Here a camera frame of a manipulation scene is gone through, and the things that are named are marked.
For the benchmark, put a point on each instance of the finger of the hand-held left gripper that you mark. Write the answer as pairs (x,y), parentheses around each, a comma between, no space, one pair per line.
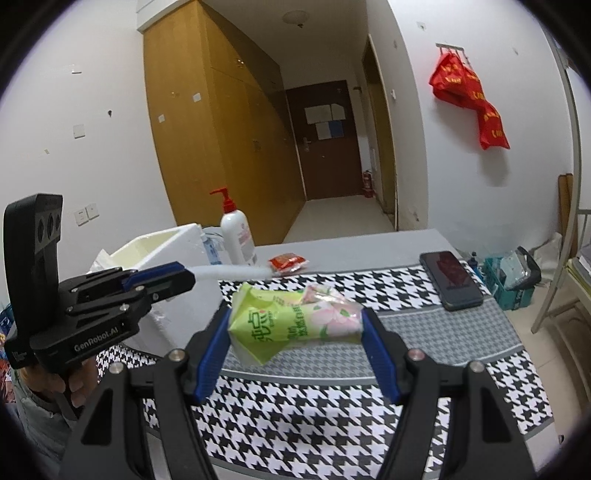
(152,273)
(171,286)

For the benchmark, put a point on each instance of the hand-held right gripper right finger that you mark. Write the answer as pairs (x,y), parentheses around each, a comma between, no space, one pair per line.
(383,355)

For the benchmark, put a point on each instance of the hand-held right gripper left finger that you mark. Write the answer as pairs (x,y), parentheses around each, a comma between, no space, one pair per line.
(212,350)

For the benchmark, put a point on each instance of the white foam box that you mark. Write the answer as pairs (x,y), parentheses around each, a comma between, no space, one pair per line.
(175,251)

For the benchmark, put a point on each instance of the green tissue pack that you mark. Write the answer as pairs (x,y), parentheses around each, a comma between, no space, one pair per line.
(286,327)

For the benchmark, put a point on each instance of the person's left forearm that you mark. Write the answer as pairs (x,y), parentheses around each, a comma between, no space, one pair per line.
(37,424)

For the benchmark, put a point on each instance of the person's left hand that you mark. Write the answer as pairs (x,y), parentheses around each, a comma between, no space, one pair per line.
(51,383)

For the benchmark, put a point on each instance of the white crumpled plastic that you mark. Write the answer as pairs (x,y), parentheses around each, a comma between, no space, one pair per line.
(105,262)

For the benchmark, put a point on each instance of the clear water bottle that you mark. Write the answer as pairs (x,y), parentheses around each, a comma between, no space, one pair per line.
(212,251)

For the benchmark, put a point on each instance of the white lotion bottle red pump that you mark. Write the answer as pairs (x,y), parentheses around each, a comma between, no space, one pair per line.
(238,240)

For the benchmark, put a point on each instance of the houndstooth table mat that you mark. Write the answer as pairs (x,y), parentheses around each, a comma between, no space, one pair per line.
(323,415)

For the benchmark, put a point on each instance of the black smartphone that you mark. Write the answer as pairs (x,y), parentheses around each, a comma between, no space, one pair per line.
(450,279)

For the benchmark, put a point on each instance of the red snack packet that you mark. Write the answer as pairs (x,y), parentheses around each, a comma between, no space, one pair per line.
(288,264)

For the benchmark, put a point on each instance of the blue capped bottle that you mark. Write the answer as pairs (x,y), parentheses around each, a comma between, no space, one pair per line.
(474,265)

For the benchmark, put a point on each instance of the teal plastic basket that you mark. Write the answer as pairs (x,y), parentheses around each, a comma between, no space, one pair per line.
(501,295)

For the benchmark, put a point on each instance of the wooden wardrobe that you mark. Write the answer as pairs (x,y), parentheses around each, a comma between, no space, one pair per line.
(221,138)

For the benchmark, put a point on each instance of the clear plastic package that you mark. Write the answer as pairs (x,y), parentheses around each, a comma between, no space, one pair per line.
(515,270)

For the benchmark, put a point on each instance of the red fire extinguisher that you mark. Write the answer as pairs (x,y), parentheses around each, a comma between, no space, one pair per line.
(367,184)

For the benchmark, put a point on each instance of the dark brown door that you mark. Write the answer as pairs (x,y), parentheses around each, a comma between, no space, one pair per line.
(328,166)

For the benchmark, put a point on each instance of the wooden side door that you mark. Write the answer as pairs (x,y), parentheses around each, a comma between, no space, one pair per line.
(381,138)

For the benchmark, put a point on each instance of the white door notice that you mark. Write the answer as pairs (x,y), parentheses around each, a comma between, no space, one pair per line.
(336,110)
(314,114)
(322,130)

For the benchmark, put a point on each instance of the blue door notice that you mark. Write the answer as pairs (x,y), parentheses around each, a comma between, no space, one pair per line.
(335,129)

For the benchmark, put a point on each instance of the brown wooden pole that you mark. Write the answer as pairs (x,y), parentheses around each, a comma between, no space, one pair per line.
(570,194)
(562,198)

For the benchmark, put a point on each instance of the red printed plastic bag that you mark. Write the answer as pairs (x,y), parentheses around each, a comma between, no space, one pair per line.
(493,127)
(455,78)

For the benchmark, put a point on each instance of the round ceiling lamp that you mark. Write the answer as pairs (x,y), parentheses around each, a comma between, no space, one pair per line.
(295,18)

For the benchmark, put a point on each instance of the white wall socket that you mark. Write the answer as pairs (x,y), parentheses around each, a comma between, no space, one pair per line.
(82,217)

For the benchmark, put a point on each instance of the white wall switch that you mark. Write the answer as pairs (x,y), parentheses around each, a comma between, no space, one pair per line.
(93,212)

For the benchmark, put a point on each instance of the blank white wall plate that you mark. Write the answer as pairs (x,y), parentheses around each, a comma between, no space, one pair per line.
(79,131)

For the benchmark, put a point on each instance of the white metal bed frame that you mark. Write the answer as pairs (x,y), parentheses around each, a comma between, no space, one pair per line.
(572,161)

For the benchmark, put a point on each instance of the metal wall hook rack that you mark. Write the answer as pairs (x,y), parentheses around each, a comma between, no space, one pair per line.
(450,47)

